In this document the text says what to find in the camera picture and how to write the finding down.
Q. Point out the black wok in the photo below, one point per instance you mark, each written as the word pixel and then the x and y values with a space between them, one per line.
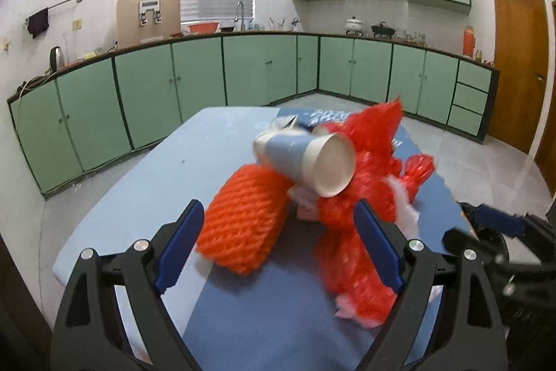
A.
pixel 383 31

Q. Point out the grey bracket on board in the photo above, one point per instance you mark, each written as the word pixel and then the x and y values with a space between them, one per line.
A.
pixel 150 8

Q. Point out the white pot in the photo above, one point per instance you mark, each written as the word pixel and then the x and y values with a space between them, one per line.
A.
pixel 354 25

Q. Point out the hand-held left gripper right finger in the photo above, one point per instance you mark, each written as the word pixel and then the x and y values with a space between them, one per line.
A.
pixel 377 245

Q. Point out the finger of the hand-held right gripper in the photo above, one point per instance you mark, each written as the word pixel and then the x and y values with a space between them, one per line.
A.
pixel 491 250
pixel 499 221

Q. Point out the blue white paper cup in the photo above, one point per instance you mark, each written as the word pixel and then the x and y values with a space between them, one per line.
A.
pixel 295 153

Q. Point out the metal faucet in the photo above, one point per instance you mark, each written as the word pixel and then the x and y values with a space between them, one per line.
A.
pixel 238 12

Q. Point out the orange foam net sleeve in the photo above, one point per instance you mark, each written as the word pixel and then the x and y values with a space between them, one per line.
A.
pixel 243 219

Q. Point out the red plastic bag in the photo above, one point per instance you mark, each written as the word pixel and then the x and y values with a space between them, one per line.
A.
pixel 419 173

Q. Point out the wooden door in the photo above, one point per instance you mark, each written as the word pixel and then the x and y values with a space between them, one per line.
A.
pixel 517 71

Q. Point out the red basin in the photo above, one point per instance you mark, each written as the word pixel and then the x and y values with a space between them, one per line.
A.
pixel 203 27

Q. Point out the white tissue paper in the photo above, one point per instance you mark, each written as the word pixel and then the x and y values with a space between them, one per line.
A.
pixel 408 214

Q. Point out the dark towel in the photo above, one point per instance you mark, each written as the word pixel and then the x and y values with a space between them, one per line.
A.
pixel 38 23

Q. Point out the orange thermos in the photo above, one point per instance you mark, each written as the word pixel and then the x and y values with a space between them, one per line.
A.
pixel 468 43

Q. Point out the metal towel bar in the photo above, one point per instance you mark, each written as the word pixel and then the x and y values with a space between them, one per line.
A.
pixel 61 3

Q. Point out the red foam mesh net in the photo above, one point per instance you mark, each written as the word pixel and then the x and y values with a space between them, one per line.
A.
pixel 369 145

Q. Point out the brown board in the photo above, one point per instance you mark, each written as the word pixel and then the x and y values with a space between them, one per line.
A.
pixel 128 23

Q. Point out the green base cabinets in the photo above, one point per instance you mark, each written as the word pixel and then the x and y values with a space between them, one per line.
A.
pixel 143 93

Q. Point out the pink paper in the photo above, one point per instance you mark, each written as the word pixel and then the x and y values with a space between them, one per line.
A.
pixel 304 203

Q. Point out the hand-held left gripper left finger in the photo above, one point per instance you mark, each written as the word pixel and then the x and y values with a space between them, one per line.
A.
pixel 182 243

